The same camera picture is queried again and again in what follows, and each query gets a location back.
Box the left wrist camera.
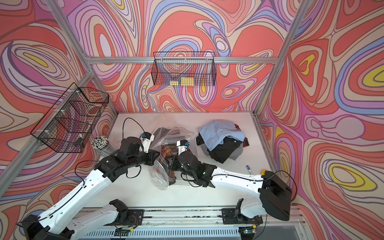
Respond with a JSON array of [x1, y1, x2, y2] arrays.
[[141, 132, 155, 153]]

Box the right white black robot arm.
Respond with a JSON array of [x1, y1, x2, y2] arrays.
[[169, 150, 293, 221]]

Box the back black wire basket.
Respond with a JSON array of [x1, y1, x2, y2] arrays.
[[151, 51, 217, 87]]

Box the dark grey pinstripe shirt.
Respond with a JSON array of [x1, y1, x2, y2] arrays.
[[153, 127, 195, 146]]

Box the multicolour tartan plaid shirt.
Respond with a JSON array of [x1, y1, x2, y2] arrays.
[[159, 144, 178, 185]]

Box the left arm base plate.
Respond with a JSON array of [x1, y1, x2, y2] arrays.
[[105, 209, 144, 227]]

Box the red black plaid shirt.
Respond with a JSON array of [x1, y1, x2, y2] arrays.
[[235, 124, 250, 148]]

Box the black wire basket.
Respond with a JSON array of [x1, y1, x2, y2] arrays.
[[151, 51, 217, 87], [30, 83, 110, 153]]

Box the aluminium frame rail front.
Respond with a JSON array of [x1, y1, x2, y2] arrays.
[[56, 205, 310, 240]]

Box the black button shirt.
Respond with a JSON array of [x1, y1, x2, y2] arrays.
[[196, 134, 243, 164]]

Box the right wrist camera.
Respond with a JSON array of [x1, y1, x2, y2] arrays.
[[177, 140, 190, 155]]

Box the grey button shirt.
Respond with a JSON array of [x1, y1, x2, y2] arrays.
[[229, 144, 243, 161]]

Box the yellow sticky note pads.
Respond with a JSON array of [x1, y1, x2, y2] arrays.
[[169, 77, 195, 87]]

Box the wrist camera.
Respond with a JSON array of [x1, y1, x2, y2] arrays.
[[141, 132, 155, 153], [177, 140, 190, 155]]

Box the blue marker pen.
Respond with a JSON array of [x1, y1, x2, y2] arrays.
[[246, 165, 253, 175]]

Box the light blue shirt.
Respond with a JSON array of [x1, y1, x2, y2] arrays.
[[199, 120, 246, 151]]

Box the left black wire basket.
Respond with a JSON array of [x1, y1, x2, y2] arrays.
[[30, 83, 110, 153]]

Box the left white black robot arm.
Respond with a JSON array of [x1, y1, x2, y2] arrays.
[[21, 132, 160, 240]]

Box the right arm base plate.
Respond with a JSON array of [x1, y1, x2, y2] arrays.
[[219, 208, 264, 226]]

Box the clear plastic vacuum bag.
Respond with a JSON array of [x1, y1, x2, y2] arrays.
[[149, 114, 197, 190]]

